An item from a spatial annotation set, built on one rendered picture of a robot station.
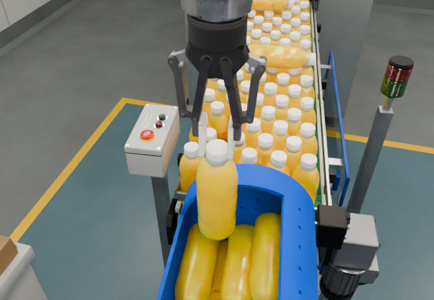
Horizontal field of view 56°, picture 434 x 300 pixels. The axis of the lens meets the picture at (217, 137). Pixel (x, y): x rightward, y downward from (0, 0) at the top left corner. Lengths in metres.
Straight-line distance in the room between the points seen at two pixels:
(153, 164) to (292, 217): 0.46
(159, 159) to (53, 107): 2.32
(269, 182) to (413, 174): 2.09
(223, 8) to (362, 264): 0.96
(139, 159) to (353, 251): 0.64
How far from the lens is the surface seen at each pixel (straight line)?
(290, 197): 0.79
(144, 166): 1.11
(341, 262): 1.28
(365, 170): 1.40
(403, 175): 2.79
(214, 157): 0.64
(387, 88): 1.21
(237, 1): 0.48
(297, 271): 0.71
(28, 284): 1.13
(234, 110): 0.58
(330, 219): 1.05
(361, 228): 1.24
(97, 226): 2.36
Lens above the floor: 1.79
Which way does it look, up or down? 40 degrees down
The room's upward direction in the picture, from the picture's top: straight up
